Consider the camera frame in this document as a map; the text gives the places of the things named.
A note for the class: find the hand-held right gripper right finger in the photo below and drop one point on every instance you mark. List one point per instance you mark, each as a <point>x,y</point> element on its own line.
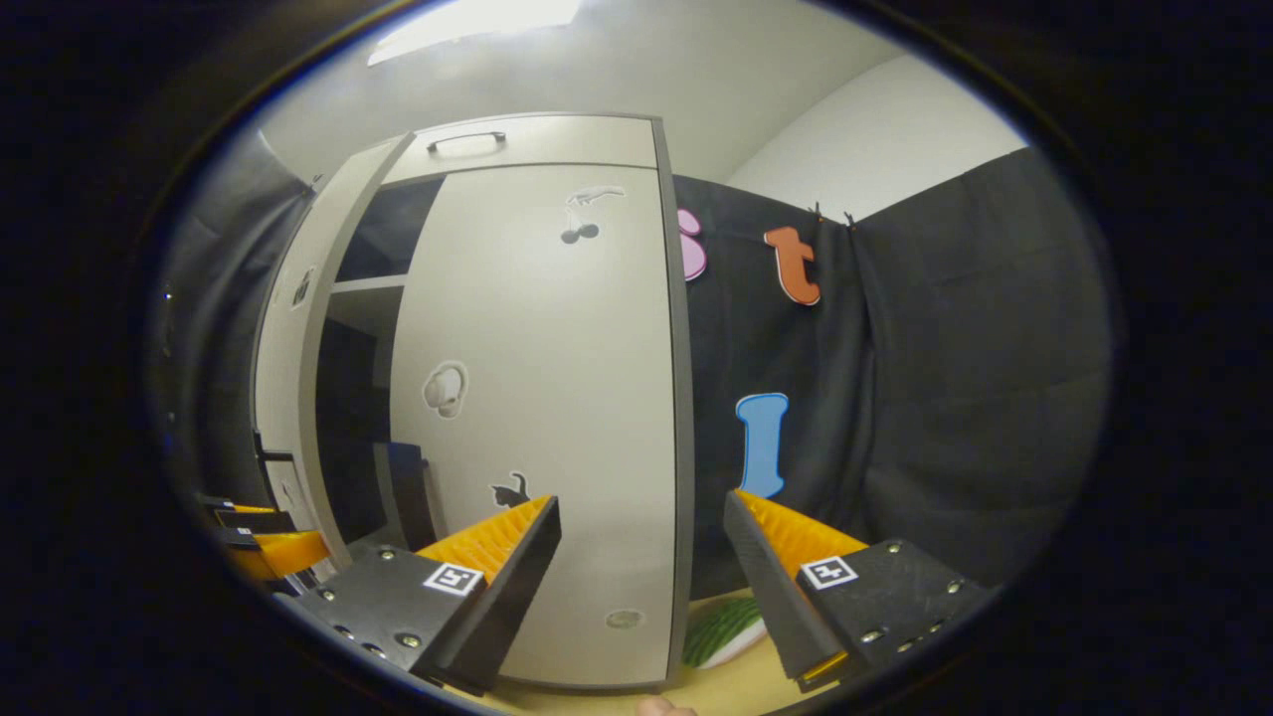
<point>771,597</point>

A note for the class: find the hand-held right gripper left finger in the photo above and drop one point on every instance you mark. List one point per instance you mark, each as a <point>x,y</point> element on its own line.
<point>517,587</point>

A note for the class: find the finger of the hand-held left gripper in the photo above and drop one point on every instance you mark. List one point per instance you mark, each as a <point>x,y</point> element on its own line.
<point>293,552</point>
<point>259,520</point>

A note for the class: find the grey and beige cabinet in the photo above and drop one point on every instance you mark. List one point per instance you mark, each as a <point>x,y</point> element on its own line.
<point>348,418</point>

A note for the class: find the beige cabinet door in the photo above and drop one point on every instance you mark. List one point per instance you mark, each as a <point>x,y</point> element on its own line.
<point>338,298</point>
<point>557,398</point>

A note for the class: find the beige cabinet shelf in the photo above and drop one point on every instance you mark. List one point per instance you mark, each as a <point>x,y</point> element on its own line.
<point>368,284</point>

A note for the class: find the beige cabinet drawer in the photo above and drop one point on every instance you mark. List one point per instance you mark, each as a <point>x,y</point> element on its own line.
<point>577,144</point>

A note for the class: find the green striped white object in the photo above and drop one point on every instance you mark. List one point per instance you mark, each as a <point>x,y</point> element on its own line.
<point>721,631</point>

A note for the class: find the black backdrop cloth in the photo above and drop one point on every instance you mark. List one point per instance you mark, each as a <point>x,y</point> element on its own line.
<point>955,378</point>

